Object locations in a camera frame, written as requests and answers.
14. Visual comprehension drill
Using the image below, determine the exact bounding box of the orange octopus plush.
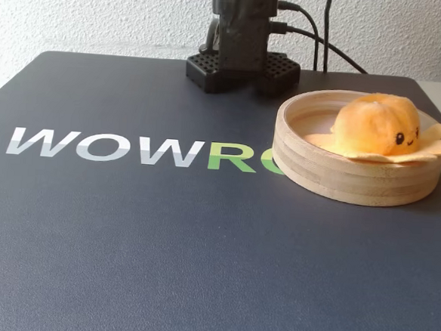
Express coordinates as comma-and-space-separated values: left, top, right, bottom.
303, 88, 441, 169

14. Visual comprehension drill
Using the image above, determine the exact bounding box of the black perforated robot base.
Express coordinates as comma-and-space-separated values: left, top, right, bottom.
183, 45, 304, 101

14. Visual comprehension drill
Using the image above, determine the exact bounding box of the round wooden box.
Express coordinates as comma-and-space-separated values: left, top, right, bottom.
268, 85, 441, 213

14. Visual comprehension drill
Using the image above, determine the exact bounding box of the dark blue logo mat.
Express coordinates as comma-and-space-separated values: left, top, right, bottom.
0, 46, 441, 331

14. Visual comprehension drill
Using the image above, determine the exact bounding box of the black cable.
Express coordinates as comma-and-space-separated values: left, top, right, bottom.
267, 20, 372, 75
274, 0, 325, 72
319, 0, 335, 73

